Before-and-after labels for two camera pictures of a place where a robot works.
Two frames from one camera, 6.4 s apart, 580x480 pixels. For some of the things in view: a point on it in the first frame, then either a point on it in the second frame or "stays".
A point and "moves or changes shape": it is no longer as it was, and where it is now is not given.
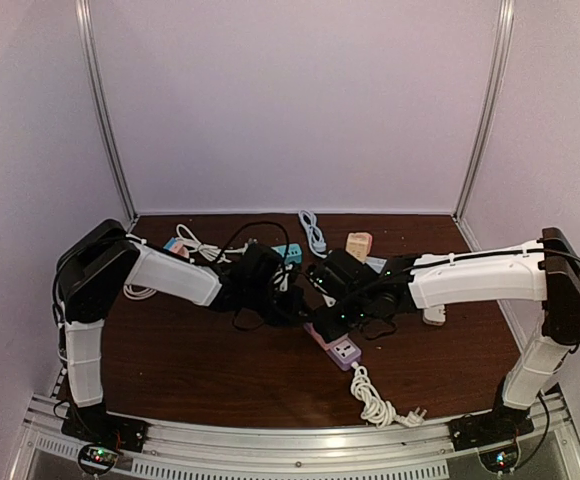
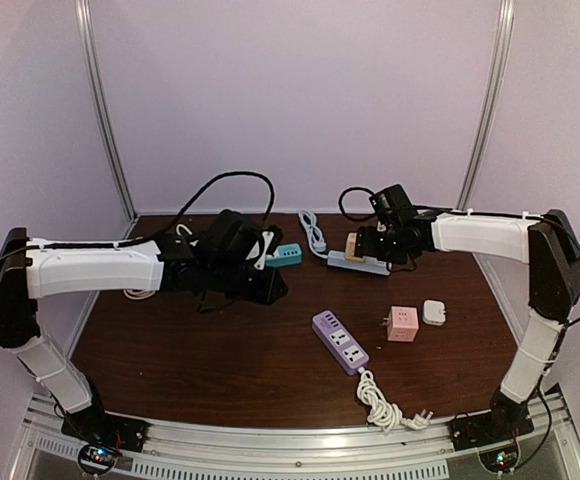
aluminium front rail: [301, 450] stays
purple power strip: [343, 352] moves or changes shape
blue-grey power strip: [376, 263] moves or changes shape
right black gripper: [329, 329] → [367, 247]
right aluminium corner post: [505, 35] stays
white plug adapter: [435, 315] stays
